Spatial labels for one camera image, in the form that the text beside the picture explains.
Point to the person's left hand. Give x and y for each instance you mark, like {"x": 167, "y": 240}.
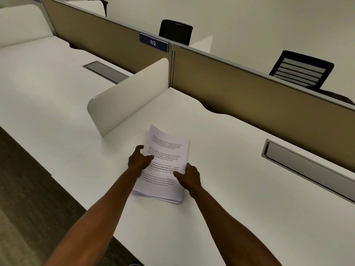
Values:
{"x": 137, "y": 162}

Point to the person's right hand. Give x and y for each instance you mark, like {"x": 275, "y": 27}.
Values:
{"x": 192, "y": 180}

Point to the person's left thumb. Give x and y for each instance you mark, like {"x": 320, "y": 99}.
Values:
{"x": 148, "y": 160}

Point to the person's right thumb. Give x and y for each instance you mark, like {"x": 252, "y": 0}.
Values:
{"x": 182, "y": 177}

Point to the stack of printed paper sheets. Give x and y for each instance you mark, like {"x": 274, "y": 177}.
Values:
{"x": 166, "y": 155}

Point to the person's left forearm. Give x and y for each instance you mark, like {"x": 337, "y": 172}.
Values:
{"x": 95, "y": 218}

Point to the person's right forearm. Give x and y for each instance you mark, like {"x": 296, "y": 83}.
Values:
{"x": 233, "y": 232}

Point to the white rounded desk divider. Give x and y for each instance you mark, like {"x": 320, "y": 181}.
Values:
{"x": 130, "y": 94}
{"x": 202, "y": 43}
{"x": 22, "y": 24}

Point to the tan fabric partition panel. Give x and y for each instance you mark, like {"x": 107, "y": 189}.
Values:
{"x": 105, "y": 35}
{"x": 263, "y": 108}

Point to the blue desk number sign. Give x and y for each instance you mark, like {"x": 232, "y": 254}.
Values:
{"x": 153, "y": 42}

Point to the black mesh office chair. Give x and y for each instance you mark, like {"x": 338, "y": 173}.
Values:
{"x": 175, "y": 31}

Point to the black striped-back office chair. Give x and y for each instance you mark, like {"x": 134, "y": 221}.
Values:
{"x": 301, "y": 69}

